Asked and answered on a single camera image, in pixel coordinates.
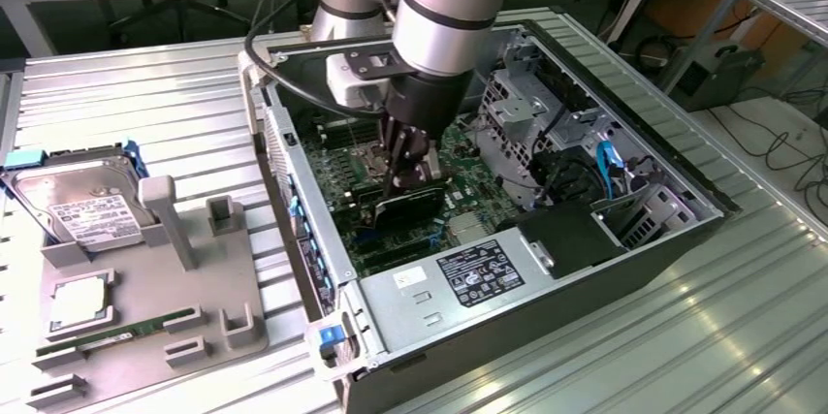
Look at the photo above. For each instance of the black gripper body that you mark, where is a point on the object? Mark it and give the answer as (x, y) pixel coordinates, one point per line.
(430, 104)

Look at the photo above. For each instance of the graphics card with metal bracket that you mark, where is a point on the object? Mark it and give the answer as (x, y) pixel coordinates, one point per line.
(414, 210)

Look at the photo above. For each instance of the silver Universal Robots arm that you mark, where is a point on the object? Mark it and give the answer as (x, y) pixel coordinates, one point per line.
(447, 11)

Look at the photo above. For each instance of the CPU socket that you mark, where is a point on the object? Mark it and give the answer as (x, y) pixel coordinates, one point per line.
(369, 162)

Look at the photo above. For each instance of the green motherboard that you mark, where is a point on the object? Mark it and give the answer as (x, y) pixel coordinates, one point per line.
(466, 191)

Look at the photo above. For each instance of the metal disk bay cage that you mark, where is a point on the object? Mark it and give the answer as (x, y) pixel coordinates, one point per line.
(511, 108)

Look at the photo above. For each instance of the silver chipset heatsink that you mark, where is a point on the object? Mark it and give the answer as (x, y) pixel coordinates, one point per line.
(469, 230)

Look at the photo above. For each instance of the black plastic shroud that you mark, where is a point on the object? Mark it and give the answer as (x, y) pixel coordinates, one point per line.
(570, 239)

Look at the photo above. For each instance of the grey power supply unit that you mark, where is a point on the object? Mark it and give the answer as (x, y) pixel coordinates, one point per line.
(402, 307)

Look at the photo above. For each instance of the blue case latch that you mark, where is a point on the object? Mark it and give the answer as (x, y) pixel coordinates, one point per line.
(330, 336)

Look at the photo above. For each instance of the open black PC case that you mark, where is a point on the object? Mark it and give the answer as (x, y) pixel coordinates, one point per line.
(582, 317)

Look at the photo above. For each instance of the black equipment box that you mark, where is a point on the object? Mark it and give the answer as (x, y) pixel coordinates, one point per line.
(718, 79)

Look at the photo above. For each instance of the grey parts rack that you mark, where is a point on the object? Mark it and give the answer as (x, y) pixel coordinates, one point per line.
(143, 307)

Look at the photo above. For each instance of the hard disk with blue caddy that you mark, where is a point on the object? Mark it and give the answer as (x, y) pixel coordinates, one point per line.
(71, 196)

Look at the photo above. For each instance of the green RAM stick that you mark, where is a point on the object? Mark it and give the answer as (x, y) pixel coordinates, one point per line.
(110, 336)

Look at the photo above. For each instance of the silver CPU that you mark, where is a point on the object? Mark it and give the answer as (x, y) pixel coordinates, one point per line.
(78, 302)

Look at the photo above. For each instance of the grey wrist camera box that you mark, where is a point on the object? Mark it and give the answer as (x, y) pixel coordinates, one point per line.
(353, 89)

